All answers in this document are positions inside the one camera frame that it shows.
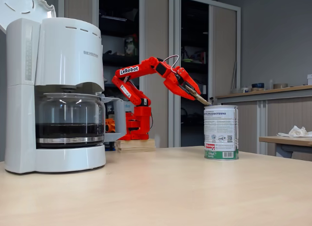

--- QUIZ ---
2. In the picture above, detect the blue scoop with taped handle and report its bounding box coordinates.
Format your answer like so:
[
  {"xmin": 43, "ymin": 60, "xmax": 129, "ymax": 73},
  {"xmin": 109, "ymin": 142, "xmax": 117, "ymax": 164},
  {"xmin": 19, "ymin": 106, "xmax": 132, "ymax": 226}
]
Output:
[{"xmin": 185, "ymin": 84, "xmax": 212, "ymax": 106}]

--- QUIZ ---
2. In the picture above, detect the white green coffee tin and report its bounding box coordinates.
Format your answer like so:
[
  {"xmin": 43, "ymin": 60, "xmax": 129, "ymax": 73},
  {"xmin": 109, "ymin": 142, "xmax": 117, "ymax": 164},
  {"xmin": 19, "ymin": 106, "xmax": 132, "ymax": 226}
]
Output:
[{"xmin": 204, "ymin": 104, "xmax": 240, "ymax": 161}]

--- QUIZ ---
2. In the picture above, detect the white drip coffee maker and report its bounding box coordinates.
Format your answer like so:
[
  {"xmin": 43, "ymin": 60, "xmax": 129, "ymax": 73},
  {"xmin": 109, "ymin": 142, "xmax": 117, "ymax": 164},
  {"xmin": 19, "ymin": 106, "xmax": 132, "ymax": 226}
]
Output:
[{"xmin": 0, "ymin": 0, "xmax": 107, "ymax": 174}]

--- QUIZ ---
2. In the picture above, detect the colourful packaging box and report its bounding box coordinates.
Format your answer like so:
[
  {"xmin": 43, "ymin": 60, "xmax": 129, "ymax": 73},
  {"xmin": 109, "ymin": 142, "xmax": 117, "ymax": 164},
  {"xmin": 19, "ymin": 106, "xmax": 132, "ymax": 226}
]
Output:
[{"xmin": 192, "ymin": 50, "xmax": 207, "ymax": 64}]

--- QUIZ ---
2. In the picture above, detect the grey leaning tube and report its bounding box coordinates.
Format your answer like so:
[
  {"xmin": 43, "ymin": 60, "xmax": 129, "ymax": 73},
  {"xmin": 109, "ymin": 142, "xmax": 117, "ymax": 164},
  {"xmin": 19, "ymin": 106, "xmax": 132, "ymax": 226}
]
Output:
[{"xmin": 231, "ymin": 61, "xmax": 237, "ymax": 90}]

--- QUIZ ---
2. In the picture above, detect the grey tambour door cabinet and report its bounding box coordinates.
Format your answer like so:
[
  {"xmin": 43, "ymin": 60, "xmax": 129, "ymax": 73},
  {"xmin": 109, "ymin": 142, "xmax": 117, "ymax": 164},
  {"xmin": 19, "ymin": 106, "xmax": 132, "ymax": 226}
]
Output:
[
  {"xmin": 58, "ymin": 0, "xmax": 175, "ymax": 148},
  {"xmin": 174, "ymin": 0, "xmax": 241, "ymax": 148}
]

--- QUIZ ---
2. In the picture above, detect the green white box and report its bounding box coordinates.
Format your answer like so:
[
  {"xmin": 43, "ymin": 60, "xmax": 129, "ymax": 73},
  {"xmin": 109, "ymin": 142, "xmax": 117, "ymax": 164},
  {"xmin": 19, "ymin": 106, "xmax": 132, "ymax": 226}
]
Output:
[{"xmin": 124, "ymin": 37, "xmax": 137, "ymax": 57}]

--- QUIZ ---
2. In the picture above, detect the light wooden base block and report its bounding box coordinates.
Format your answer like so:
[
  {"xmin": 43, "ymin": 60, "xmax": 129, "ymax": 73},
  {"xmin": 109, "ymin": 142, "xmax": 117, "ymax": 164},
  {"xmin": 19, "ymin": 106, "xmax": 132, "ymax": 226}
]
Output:
[{"xmin": 114, "ymin": 138, "xmax": 156, "ymax": 154}]

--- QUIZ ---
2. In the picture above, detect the orange printed clamp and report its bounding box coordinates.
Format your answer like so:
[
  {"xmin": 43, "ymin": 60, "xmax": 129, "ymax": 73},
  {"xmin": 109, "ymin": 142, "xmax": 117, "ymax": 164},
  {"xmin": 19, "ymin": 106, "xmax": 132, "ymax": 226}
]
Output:
[{"xmin": 105, "ymin": 118, "xmax": 116, "ymax": 133}]

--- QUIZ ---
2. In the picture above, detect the low counter cabinet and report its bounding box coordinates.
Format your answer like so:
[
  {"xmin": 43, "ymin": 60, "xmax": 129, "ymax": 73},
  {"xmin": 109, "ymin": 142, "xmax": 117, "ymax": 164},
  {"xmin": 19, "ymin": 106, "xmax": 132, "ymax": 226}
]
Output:
[{"xmin": 215, "ymin": 85, "xmax": 312, "ymax": 161}]

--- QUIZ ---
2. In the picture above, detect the wooden side table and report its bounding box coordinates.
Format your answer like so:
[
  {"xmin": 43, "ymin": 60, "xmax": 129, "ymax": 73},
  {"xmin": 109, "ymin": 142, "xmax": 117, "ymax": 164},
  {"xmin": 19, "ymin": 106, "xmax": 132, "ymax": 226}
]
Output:
[{"xmin": 259, "ymin": 135, "xmax": 312, "ymax": 161}]

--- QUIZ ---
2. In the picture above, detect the white crumpled cloth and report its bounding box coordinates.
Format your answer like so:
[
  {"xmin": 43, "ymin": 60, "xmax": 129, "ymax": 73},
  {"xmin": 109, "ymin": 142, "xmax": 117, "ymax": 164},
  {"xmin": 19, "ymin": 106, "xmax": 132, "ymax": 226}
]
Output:
[{"xmin": 277, "ymin": 125, "xmax": 312, "ymax": 138}]

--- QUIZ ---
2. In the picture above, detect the white servo cable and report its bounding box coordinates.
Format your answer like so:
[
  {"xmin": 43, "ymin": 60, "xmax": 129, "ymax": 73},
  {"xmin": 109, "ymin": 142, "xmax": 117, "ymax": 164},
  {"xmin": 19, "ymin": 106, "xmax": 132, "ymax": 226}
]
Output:
[{"xmin": 162, "ymin": 54, "xmax": 180, "ymax": 73}]

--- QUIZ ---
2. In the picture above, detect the glass carafe grey handle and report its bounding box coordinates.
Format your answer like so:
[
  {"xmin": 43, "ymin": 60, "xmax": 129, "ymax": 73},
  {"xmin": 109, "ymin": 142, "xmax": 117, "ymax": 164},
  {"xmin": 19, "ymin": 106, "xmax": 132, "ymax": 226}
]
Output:
[{"xmin": 35, "ymin": 92, "xmax": 127, "ymax": 149}]

